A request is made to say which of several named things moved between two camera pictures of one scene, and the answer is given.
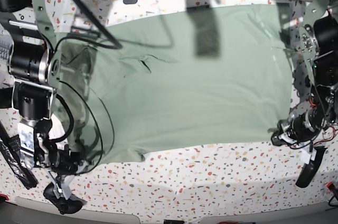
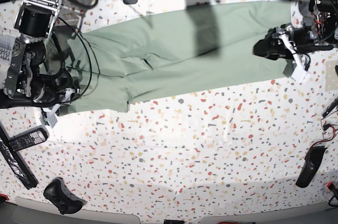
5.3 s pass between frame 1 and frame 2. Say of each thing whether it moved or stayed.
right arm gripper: moved
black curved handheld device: stayed
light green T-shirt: moved
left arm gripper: moved
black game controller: stayed
